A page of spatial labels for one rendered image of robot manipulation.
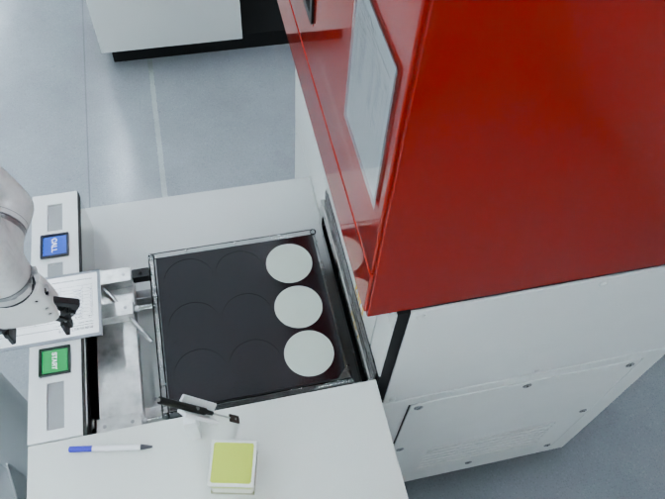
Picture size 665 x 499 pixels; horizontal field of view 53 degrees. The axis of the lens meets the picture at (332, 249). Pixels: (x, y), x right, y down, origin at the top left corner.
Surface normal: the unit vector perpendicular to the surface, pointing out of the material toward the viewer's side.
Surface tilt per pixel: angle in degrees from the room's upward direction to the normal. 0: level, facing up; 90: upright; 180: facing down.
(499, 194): 90
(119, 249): 0
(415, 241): 90
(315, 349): 0
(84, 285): 0
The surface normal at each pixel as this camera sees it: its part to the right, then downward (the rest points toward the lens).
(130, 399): 0.05, -0.55
